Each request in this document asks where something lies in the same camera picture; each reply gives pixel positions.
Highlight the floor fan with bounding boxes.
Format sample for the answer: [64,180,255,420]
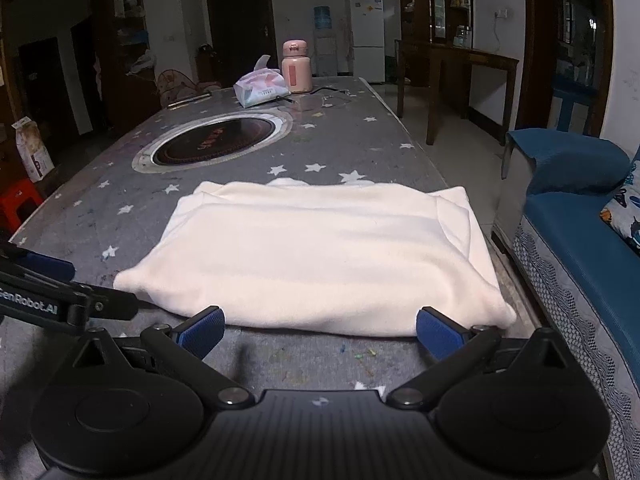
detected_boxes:
[156,69,197,106]

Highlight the dark wooden side table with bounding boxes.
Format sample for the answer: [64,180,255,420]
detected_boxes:
[395,39,520,147]

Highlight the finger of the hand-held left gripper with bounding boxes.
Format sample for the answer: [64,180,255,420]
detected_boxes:
[66,283,140,323]
[0,239,77,284]

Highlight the dark wooden door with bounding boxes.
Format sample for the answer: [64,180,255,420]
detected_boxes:
[205,0,277,83]

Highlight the silver metal bar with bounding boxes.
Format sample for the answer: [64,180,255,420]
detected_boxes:
[167,92,211,109]

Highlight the pink thermos bottle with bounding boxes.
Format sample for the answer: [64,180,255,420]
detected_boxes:
[281,40,314,94]

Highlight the pink tissue pack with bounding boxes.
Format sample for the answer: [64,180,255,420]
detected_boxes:
[233,55,292,108]

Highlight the butterfly print cushion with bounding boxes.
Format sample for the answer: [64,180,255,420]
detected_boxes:
[600,160,640,251]

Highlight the cream white garment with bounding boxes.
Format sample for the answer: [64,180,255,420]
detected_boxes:
[114,177,517,337]

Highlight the wooden glass display cabinet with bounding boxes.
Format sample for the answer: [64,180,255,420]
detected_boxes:
[398,0,475,48]

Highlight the round built-in induction cooktop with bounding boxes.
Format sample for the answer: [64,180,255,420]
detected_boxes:
[131,108,295,173]

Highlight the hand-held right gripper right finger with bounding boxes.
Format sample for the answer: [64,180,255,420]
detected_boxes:
[385,305,573,411]

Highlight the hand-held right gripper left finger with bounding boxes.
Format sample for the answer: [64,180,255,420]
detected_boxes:
[70,305,256,409]

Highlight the red plastic stool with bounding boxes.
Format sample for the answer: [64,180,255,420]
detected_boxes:
[0,178,45,233]

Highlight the dark wooden door frame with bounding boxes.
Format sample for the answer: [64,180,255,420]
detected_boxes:
[517,0,615,136]

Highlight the blue sofa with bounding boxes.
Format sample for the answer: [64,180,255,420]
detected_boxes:
[492,128,640,480]

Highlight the grey star print tablecloth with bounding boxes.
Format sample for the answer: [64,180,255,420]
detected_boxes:
[0,76,543,411]

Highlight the white water dispenser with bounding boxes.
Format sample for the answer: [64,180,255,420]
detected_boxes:
[315,30,340,77]

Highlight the paper bag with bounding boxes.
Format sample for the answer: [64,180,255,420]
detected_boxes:
[15,116,55,183]

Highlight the wooden shelf unit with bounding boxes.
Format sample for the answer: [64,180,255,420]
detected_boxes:
[102,0,161,126]

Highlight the wooden arch doorway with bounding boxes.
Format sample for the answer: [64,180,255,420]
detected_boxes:
[0,0,108,153]

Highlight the blue cabinet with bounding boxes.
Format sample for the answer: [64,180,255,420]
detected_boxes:
[552,87,597,134]

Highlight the white refrigerator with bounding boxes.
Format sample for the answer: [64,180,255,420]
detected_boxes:
[348,0,386,84]

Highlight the black cable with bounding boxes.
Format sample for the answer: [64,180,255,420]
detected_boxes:
[287,87,353,111]

